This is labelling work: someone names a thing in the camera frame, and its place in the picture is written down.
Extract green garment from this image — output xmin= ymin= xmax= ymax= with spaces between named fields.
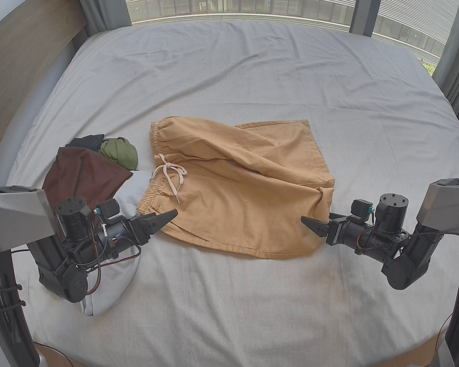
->
xmin=99 ymin=137 xmax=139 ymax=170

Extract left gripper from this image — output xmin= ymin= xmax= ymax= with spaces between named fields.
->
xmin=104 ymin=209 xmax=177 ymax=256

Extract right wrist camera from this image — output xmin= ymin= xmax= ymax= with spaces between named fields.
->
xmin=350 ymin=199 xmax=374 ymax=225

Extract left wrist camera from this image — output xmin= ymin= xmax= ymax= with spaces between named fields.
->
xmin=96 ymin=200 xmax=121 ymax=225

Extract brown garment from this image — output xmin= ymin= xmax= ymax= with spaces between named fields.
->
xmin=41 ymin=146 xmax=134 ymax=215

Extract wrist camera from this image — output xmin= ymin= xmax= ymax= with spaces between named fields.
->
xmin=350 ymin=199 xmax=374 ymax=225
xmin=96 ymin=200 xmax=121 ymax=225

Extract pale blue garment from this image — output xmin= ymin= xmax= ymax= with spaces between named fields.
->
xmin=78 ymin=170 xmax=154 ymax=317

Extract black garment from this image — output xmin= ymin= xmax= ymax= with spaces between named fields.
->
xmin=65 ymin=134 xmax=107 ymax=154

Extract bed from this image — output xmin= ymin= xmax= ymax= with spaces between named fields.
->
xmin=0 ymin=0 xmax=459 ymax=367

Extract tan shorts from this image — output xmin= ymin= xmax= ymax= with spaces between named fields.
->
xmin=137 ymin=116 xmax=336 ymax=260

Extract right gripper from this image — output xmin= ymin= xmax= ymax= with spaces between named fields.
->
xmin=301 ymin=213 xmax=372 ymax=251

